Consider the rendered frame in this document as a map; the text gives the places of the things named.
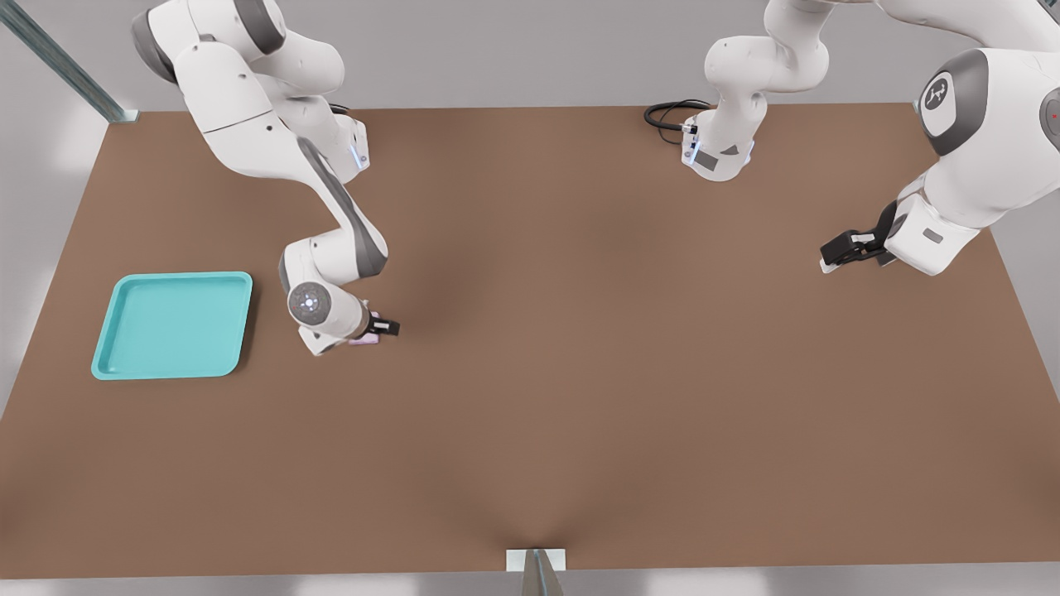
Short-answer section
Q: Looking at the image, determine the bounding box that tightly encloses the pale blue-green tray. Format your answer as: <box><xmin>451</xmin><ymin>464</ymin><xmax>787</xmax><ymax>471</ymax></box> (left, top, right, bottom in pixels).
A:
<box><xmin>91</xmin><ymin>272</ymin><xmax>254</xmax><ymax>382</ymax></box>

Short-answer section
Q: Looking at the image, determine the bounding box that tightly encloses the black cable loop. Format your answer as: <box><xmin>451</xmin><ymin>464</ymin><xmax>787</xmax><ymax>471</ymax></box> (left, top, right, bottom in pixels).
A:
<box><xmin>643</xmin><ymin>99</ymin><xmax>715</xmax><ymax>146</ymax></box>

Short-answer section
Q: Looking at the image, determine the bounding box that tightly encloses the silver frame post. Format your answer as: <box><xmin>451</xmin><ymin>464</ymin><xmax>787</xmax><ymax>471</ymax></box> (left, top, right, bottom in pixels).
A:
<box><xmin>507</xmin><ymin>547</ymin><xmax>567</xmax><ymax>596</ymax></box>
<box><xmin>0</xmin><ymin>0</ymin><xmax>140</xmax><ymax>124</ymax></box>

